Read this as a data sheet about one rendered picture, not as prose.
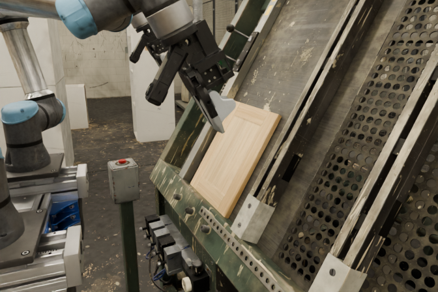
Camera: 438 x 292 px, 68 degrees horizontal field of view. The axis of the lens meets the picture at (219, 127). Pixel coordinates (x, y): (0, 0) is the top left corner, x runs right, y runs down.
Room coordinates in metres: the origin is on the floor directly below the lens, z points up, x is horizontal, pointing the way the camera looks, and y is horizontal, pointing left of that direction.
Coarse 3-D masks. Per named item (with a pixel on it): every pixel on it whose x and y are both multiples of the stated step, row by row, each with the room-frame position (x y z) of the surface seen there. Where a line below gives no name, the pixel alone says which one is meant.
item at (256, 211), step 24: (360, 0) 1.06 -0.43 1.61; (360, 24) 1.04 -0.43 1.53; (336, 48) 1.01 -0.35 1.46; (312, 72) 1.03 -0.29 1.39; (336, 72) 1.00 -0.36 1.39; (312, 96) 0.97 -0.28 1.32; (288, 120) 0.99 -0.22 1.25; (312, 120) 0.96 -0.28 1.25; (288, 144) 0.93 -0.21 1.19; (264, 168) 0.94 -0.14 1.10; (288, 168) 0.92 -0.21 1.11; (264, 192) 0.88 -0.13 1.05; (240, 216) 0.90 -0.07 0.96; (264, 216) 0.88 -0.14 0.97
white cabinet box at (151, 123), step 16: (128, 32) 5.24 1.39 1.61; (128, 48) 5.23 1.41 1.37; (144, 48) 4.74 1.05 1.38; (144, 64) 4.74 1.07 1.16; (144, 80) 4.73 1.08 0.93; (144, 96) 4.73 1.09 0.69; (144, 112) 4.72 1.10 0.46; (160, 112) 4.80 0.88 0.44; (144, 128) 4.72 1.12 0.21; (160, 128) 4.80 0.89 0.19
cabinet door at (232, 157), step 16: (240, 112) 1.31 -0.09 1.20; (256, 112) 1.22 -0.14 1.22; (224, 128) 1.33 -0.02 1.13; (240, 128) 1.25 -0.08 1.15; (256, 128) 1.17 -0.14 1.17; (272, 128) 1.11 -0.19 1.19; (224, 144) 1.27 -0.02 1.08; (240, 144) 1.19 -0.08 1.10; (256, 144) 1.12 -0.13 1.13; (208, 160) 1.29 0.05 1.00; (224, 160) 1.21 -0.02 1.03; (240, 160) 1.14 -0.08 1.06; (256, 160) 1.08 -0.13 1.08; (208, 176) 1.23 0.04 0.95; (224, 176) 1.15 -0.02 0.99; (240, 176) 1.08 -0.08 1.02; (208, 192) 1.17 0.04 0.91; (224, 192) 1.10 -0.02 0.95; (240, 192) 1.05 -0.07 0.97; (224, 208) 1.05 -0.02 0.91
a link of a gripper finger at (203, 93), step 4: (192, 80) 0.59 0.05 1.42; (196, 84) 0.58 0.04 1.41; (196, 88) 0.57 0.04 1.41; (200, 88) 0.57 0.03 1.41; (204, 88) 0.58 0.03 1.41; (200, 92) 0.57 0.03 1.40; (204, 92) 0.57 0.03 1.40; (200, 96) 0.58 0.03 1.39; (204, 96) 0.57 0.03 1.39; (208, 96) 0.57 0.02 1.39; (204, 100) 0.57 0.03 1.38; (208, 100) 0.58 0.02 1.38; (204, 104) 0.58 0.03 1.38; (208, 104) 0.58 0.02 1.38; (212, 104) 0.59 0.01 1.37; (208, 108) 0.58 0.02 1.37; (212, 108) 0.59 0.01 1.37; (208, 112) 0.59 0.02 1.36; (212, 112) 0.59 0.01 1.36; (216, 112) 0.59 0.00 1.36; (212, 116) 0.59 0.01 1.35
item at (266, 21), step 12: (276, 0) 1.54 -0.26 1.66; (276, 12) 1.54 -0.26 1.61; (264, 24) 1.51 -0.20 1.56; (264, 36) 1.51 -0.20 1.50; (252, 48) 1.48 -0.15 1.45; (252, 60) 1.48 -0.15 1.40; (240, 72) 1.45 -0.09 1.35; (228, 84) 1.46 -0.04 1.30; (240, 84) 1.46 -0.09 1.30; (228, 96) 1.43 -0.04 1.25; (204, 132) 1.40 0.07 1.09; (204, 144) 1.37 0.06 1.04; (192, 156) 1.36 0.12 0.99; (192, 168) 1.34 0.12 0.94
